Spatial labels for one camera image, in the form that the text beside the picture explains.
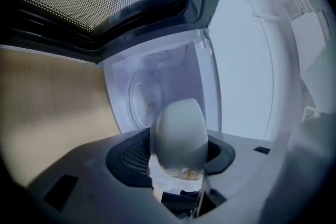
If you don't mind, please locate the white microwave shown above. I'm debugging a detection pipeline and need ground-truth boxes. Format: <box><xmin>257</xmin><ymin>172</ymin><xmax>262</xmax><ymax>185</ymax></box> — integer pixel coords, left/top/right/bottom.
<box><xmin>0</xmin><ymin>0</ymin><xmax>224</xmax><ymax>140</ymax></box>

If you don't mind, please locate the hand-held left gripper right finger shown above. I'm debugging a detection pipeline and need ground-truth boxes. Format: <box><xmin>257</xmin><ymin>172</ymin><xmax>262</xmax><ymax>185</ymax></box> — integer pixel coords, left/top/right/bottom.
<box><xmin>198</xmin><ymin>131</ymin><xmax>297</xmax><ymax>224</ymax></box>

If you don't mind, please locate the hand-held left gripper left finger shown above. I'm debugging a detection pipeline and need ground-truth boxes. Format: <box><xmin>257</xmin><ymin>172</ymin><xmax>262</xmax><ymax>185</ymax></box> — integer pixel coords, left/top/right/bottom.
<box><xmin>26</xmin><ymin>127</ymin><xmax>186</xmax><ymax>224</ymax></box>

